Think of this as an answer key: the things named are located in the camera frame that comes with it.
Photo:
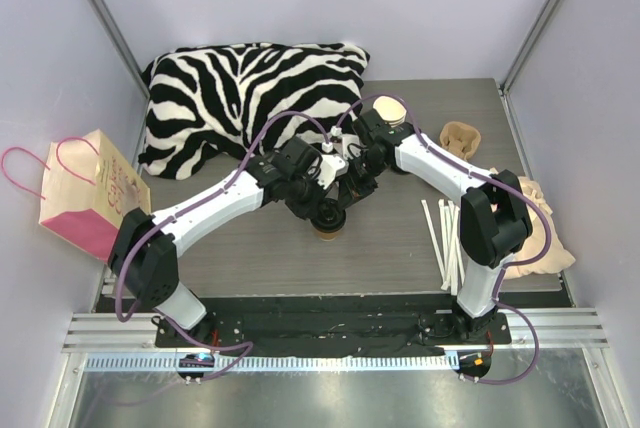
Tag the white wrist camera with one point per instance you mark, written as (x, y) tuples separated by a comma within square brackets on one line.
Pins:
[(330, 167), (346, 145)]

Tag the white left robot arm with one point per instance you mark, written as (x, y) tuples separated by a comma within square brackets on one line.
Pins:
[(147, 249)]

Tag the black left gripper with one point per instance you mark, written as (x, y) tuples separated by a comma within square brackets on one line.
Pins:
[(310, 199)]

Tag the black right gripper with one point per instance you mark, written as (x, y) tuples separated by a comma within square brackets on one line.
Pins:
[(358, 180)]

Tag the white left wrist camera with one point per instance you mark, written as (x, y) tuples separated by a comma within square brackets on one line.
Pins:
[(330, 167)]

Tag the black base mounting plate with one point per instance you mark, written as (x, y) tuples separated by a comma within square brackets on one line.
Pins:
[(386, 325)]

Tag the brown paper coffee cup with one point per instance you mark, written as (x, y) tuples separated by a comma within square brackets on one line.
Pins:
[(327, 235)]

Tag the white wrapped straw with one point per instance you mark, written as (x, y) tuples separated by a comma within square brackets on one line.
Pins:
[(438, 256), (445, 235), (461, 269), (452, 261)]

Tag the brown cardboard cup carrier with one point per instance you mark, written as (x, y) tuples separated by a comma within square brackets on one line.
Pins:
[(460, 139)]

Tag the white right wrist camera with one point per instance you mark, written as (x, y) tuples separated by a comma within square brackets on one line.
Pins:
[(346, 145)]

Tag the perforated metal rail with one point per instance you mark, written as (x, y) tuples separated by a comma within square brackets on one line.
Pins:
[(183, 362)]

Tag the stack of paper cups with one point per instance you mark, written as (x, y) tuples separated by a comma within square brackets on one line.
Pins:
[(390, 110)]

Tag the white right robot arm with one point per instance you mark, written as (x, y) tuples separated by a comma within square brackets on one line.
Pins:
[(493, 217)]

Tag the black plastic cup lid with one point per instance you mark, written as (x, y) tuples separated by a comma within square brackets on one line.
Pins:
[(330, 218)]

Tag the zebra print pillow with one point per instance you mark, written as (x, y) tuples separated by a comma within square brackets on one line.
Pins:
[(212, 100)]

